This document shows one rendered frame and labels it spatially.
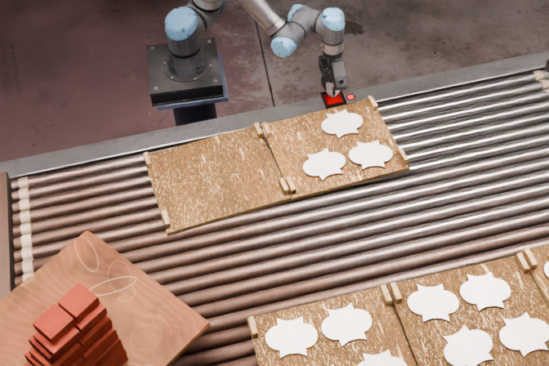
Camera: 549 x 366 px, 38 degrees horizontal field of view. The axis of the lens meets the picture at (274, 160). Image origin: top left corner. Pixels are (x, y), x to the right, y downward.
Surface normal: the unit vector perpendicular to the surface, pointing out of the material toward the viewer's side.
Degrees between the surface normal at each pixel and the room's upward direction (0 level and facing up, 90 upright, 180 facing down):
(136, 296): 0
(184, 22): 9
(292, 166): 0
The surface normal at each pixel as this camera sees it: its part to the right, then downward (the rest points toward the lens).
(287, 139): -0.04, -0.67
